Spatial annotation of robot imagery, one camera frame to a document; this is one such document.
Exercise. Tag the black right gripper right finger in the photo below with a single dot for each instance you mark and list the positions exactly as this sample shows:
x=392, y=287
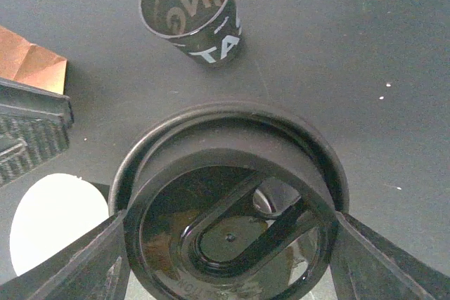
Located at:
x=365, y=265

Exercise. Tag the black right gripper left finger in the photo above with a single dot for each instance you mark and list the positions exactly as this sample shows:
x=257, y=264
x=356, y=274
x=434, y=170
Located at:
x=95, y=266

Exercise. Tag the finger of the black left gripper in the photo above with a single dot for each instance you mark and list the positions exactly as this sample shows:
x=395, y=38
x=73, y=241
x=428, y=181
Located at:
x=34, y=128

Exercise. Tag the brown paper bag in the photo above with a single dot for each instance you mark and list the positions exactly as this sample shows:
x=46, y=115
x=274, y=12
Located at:
x=31, y=64

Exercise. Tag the single black paper cup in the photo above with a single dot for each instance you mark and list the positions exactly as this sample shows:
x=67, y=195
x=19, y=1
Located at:
x=57, y=210

